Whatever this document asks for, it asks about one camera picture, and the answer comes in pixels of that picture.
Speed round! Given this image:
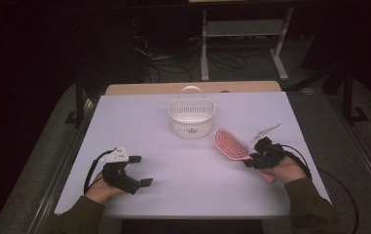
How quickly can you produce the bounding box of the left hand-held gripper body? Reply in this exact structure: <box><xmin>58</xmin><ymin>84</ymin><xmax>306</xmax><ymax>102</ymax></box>
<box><xmin>100</xmin><ymin>145</ymin><xmax>142</xmax><ymax>196</ymax></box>

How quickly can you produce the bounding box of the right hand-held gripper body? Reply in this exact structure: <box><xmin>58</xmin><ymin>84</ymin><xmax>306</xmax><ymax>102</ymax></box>
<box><xmin>246</xmin><ymin>123</ymin><xmax>286</xmax><ymax>171</ymax></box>

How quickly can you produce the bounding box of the pink hairbrush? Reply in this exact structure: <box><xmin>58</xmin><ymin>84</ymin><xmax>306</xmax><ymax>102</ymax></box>
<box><xmin>213</xmin><ymin>128</ymin><xmax>276</xmax><ymax>184</ymax></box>

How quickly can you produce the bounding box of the person's left hand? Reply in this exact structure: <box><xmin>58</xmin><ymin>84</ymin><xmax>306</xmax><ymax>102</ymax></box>
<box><xmin>84</xmin><ymin>171</ymin><xmax>127</xmax><ymax>205</ymax></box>

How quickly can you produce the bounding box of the person's right hand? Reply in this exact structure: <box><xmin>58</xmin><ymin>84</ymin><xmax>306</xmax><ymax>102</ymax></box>
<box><xmin>260</xmin><ymin>155</ymin><xmax>309</xmax><ymax>186</ymax></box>

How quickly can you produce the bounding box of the white perforated plastic basket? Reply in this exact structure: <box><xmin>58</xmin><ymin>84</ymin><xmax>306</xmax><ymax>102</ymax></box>
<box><xmin>167</xmin><ymin>85</ymin><xmax>216</xmax><ymax>140</ymax></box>

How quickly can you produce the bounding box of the wooden table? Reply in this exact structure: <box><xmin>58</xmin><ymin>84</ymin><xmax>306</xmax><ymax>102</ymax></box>
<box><xmin>104</xmin><ymin>80</ymin><xmax>282</xmax><ymax>97</ymax></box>

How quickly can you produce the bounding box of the black metal stand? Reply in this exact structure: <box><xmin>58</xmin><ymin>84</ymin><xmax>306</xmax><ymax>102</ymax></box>
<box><xmin>63</xmin><ymin>76</ymin><xmax>88</xmax><ymax>129</ymax></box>
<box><xmin>341</xmin><ymin>62</ymin><xmax>371</xmax><ymax>125</ymax></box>

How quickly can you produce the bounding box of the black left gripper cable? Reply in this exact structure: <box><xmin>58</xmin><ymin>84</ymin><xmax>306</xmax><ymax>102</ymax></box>
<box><xmin>82</xmin><ymin>148</ymin><xmax>117</xmax><ymax>195</ymax></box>

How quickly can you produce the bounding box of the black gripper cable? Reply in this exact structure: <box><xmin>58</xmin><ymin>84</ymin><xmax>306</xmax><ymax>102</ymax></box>
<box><xmin>82</xmin><ymin>148</ymin><xmax>117</xmax><ymax>195</ymax></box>
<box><xmin>264</xmin><ymin>143</ymin><xmax>360</xmax><ymax>234</ymax></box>

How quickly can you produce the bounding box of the aluminium rail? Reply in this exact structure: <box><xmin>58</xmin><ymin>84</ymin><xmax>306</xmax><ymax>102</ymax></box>
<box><xmin>328</xmin><ymin>93</ymin><xmax>371</xmax><ymax>211</ymax></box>
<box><xmin>32</xmin><ymin>97</ymin><xmax>97</xmax><ymax>234</ymax></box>

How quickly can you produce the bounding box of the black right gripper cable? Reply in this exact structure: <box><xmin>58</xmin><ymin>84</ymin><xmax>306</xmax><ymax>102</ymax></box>
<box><xmin>264</xmin><ymin>143</ymin><xmax>360</xmax><ymax>234</ymax></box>

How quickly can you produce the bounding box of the tangle of black floor cables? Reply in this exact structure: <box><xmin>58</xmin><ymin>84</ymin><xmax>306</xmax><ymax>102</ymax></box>
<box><xmin>130</xmin><ymin>18</ymin><xmax>195</xmax><ymax>84</ymax></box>

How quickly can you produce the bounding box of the white metal desk frame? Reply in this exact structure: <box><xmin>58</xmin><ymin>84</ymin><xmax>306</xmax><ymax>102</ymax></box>
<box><xmin>200</xmin><ymin>6</ymin><xmax>295</xmax><ymax>82</ymax></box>

